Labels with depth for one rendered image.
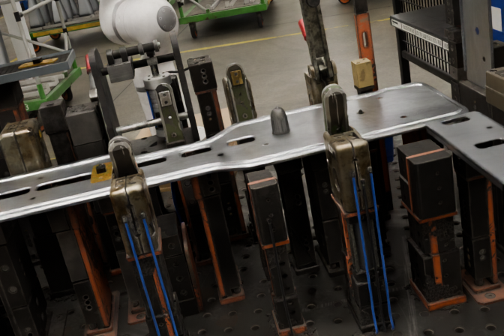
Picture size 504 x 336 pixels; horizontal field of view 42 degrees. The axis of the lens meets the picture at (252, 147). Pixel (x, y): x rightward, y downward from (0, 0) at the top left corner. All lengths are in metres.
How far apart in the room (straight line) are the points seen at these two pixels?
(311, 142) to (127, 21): 0.75
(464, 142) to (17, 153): 0.84
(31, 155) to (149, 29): 0.51
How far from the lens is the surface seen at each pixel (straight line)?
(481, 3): 1.28
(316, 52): 1.38
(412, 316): 1.21
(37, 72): 1.48
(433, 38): 1.67
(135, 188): 1.03
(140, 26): 1.73
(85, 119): 1.38
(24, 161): 1.38
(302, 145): 1.16
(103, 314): 1.32
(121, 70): 1.35
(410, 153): 1.12
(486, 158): 1.03
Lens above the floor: 1.42
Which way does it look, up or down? 21 degrees down
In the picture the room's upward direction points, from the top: 11 degrees counter-clockwise
